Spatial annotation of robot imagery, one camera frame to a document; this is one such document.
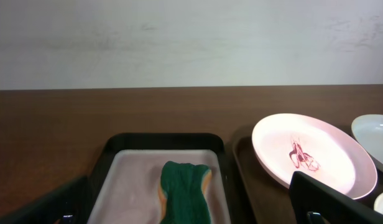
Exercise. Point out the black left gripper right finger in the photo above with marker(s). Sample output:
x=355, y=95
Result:
x=315, y=202

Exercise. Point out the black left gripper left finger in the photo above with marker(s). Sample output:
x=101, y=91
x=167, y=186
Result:
x=65, y=204

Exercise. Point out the pinkish white plate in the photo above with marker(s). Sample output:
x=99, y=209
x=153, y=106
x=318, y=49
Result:
x=285, y=143

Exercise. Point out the pale green plate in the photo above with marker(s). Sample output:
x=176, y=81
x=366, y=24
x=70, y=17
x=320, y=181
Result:
x=368, y=132

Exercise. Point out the green yellow sponge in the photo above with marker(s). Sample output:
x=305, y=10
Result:
x=182, y=190

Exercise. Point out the large brown tray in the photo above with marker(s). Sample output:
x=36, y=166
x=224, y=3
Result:
x=268, y=200

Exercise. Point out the small black tray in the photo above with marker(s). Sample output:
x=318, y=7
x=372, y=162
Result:
x=125, y=180

